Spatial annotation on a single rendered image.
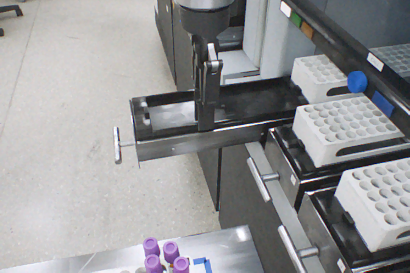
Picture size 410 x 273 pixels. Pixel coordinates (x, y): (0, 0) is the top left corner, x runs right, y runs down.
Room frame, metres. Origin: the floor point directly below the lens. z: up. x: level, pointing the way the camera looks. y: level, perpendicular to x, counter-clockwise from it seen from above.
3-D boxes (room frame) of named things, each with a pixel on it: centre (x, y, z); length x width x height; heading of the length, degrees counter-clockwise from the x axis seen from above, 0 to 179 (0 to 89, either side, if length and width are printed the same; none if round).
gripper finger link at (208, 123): (0.48, -0.01, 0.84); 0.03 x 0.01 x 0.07; 104
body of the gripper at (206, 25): (0.50, 0.00, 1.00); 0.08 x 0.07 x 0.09; 14
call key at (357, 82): (0.39, -0.21, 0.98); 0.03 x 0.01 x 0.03; 14
